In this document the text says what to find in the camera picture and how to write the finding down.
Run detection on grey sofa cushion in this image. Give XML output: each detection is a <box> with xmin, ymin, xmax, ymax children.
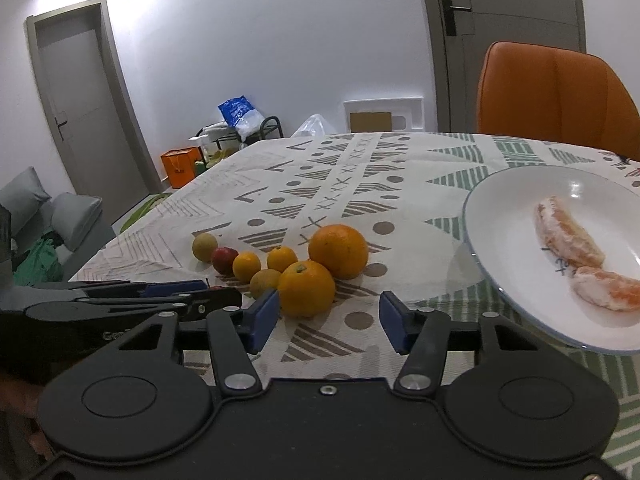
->
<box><xmin>50</xmin><ymin>192</ymin><xmax>104</xmax><ymax>252</ymax></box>
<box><xmin>0</xmin><ymin>167</ymin><xmax>52</xmax><ymax>241</ymax></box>

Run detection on small orange kumquat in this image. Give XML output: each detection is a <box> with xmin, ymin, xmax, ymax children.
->
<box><xmin>232</xmin><ymin>252</ymin><xmax>262</xmax><ymax>282</ymax></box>
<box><xmin>267</xmin><ymin>245</ymin><xmax>299</xmax><ymax>273</ymax></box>

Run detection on yellow-green round fruit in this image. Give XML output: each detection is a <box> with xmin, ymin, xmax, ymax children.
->
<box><xmin>249</xmin><ymin>268</ymin><xmax>282</xmax><ymax>301</ymax></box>
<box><xmin>192</xmin><ymin>233</ymin><xmax>219</xmax><ymax>263</ymax></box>

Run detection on peeled orange segment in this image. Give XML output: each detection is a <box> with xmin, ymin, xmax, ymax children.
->
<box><xmin>534</xmin><ymin>196</ymin><xmax>606</xmax><ymax>268</ymax></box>
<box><xmin>570</xmin><ymin>266</ymin><xmax>640</xmax><ymax>313</ymax></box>

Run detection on white foam packaging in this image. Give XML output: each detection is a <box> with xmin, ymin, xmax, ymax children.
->
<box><xmin>343</xmin><ymin>96</ymin><xmax>425</xmax><ymax>135</ymax></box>

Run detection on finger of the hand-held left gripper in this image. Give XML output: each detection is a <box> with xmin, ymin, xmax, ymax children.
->
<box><xmin>24</xmin><ymin>287</ymin><xmax>244</xmax><ymax>323</ymax></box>
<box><xmin>29</xmin><ymin>279</ymin><xmax>209</xmax><ymax>305</ymax></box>

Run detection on green cloth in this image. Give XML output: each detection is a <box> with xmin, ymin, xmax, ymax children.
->
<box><xmin>14</xmin><ymin>237</ymin><xmax>64</xmax><ymax>286</ymax></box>

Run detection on yellow green bundle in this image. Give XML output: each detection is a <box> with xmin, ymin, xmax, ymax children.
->
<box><xmin>199</xmin><ymin>145</ymin><xmax>237</xmax><ymax>172</ymax></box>

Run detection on black door lock handle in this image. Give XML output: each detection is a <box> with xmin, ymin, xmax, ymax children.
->
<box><xmin>442</xmin><ymin>0</ymin><xmax>473</xmax><ymax>37</ymax></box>

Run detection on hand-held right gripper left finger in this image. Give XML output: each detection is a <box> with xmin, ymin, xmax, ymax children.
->
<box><xmin>116</xmin><ymin>289</ymin><xmax>281</xmax><ymax>393</ymax></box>

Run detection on medium orange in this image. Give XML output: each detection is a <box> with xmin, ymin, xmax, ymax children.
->
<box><xmin>277</xmin><ymin>260</ymin><xmax>336</xmax><ymax>318</ymax></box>

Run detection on large orange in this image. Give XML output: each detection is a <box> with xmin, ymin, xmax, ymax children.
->
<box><xmin>307</xmin><ymin>224</ymin><xmax>370</xmax><ymax>281</ymax></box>

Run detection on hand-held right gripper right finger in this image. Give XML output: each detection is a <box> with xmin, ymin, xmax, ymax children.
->
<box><xmin>378</xmin><ymin>290</ymin><xmax>539</xmax><ymax>393</ymax></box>

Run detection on orange box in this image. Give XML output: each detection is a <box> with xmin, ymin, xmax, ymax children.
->
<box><xmin>161</xmin><ymin>147</ymin><xmax>201</xmax><ymax>190</ymax></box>

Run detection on blue plastic bag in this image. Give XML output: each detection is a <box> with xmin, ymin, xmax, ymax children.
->
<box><xmin>217</xmin><ymin>96</ymin><xmax>266</xmax><ymax>141</ymax></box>

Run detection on orange leather chair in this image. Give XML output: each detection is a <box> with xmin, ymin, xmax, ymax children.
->
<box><xmin>475</xmin><ymin>41</ymin><xmax>640</xmax><ymax>163</ymax></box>

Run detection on white plate with blue rim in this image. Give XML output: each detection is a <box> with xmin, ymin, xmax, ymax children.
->
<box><xmin>462</xmin><ymin>165</ymin><xmax>640</xmax><ymax>356</ymax></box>

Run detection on plain grey door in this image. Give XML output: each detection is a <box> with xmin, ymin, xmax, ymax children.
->
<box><xmin>26</xmin><ymin>0</ymin><xmax>151</xmax><ymax>201</ymax></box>

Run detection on black metal rack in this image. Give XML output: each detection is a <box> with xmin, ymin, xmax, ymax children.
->
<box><xmin>197</xmin><ymin>116</ymin><xmax>285</xmax><ymax>153</ymax></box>

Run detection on brown cardboard piece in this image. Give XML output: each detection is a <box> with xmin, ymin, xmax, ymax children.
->
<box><xmin>350</xmin><ymin>111</ymin><xmax>394</xmax><ymax>134</ymax></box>

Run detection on patterned white tablecloth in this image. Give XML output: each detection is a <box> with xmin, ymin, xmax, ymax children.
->
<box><xmin>67</xmin><ymin>132</ymin><xmax>640</xmax><ymax>480</ymax></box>

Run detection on grey door with black lock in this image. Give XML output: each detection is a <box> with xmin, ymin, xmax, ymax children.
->
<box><xmin>417</xmin><ymin>0</ymin><xmax>587</xmax><ymax>133</ymax></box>

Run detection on white plastic bag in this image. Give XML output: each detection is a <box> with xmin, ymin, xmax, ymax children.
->
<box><xmin>291</xmin><ymin>114</ymin><xmax>328</xmax><ymax>138</ymax></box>

